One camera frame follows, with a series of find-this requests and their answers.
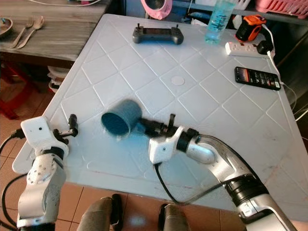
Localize grey-blue cup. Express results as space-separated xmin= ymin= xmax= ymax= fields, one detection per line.
xmin=101 ymin=99 xmax=142 ymax=140

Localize stacked white bowls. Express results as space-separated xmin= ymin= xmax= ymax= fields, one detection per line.
xmin=48 ymin=66 xmax=70 ymax=93

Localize red plastic stool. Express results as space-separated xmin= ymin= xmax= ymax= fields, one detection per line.
xmin=0 ymin=77 xmax=25 ymax=120

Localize black remote controller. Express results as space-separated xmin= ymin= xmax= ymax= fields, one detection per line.
xmin=132 ymin=24 xmax=184 ymax=45

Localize black smartphone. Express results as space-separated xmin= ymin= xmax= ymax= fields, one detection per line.
xmin=234 ymin=66 xmax=282 ymax=91

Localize white power strip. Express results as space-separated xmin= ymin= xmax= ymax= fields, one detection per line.
xmin=225 ymin=41 xmax=270 ymax=56

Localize metal fork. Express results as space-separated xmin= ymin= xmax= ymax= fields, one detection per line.
xmin=11 ymin=18 xmax=34 ymax=48

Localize clear blue water bottle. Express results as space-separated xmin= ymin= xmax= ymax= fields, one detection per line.
xmin=205 ymin=0 xmax=239 ymax=45

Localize pink round appliance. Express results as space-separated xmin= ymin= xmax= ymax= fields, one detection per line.
xmin=141 ymin=0 xmax=173 ymax=20

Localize black plug adapter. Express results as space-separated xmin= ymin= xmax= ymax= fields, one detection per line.
xmin=257 ymin=40 xmax=274 ymax=54

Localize orange and black device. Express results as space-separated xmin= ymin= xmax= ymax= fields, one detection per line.
xmin=236 ymin=15 xmax=267 ymax=42

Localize pink plastic basket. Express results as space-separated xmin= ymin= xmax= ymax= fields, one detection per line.
xmin=255 ymin=0 xmax=308 ymax=17

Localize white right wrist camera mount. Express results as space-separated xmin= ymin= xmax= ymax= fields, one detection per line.
xmin=148 ymin=126 xmax=184 ymax=164

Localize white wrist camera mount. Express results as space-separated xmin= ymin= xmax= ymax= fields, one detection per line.
xmin=21 ymin=117 xmax=63 ymax=152
xmin=148 ymin=126 xmax=184 ymax=164

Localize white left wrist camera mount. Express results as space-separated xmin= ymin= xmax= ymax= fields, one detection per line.
xmin=21 ymin=117 xmax=63 ymax=152

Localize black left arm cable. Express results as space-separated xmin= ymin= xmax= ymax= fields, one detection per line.
xmin=1 ymin=173 xmax=29 ymax=229
xmin=0 ymin=134 xmax=24 ymax=154

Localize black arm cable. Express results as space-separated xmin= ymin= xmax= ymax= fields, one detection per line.
xmin=154 ymin=163 xmax=241 ymax=205
xmin=0 ymin=134 xmax=24 ymax=154
xmin=1 ymin=173 xmax=29 ymax=229

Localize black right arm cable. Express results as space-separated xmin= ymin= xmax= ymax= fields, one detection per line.
xmin=154 ymin=163 xmax=241 ymax=205

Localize white charging cable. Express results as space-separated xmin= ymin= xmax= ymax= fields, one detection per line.
xmin=265 ymin=25 xmax=308 ymax=121

